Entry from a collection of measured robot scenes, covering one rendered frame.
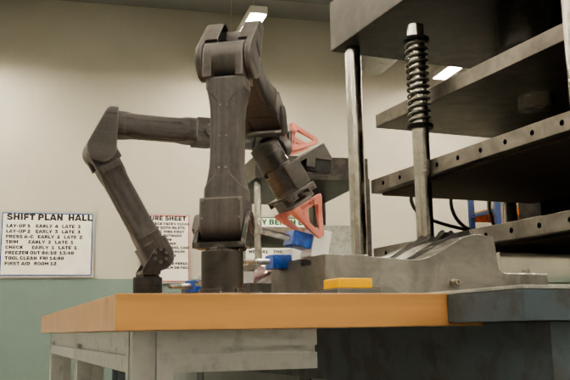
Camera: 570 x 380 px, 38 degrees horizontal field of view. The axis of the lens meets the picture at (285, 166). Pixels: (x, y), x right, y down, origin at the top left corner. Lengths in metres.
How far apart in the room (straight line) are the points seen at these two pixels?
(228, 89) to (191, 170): 7.72
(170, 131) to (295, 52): 7.79
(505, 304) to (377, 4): 2.07
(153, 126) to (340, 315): 0.98
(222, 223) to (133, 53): 8.06
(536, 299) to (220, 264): 0.48
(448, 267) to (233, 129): 0.56
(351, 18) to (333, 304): 2.20
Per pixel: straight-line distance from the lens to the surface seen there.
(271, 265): 1.64
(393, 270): 1.56
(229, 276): 1.21
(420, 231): 2.65
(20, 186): 8.88
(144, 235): 1.80
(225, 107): 1.28
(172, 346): 0.93
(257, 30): 1.36
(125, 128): 1.83
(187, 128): 1.86
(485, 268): 1.67
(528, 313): 0.92
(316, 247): 1.55
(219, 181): 1.25
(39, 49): 9.24
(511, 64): 2.46
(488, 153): 2.46
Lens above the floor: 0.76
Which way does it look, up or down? 11 degrees up
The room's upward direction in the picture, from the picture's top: 1 degrees counter-clockwise
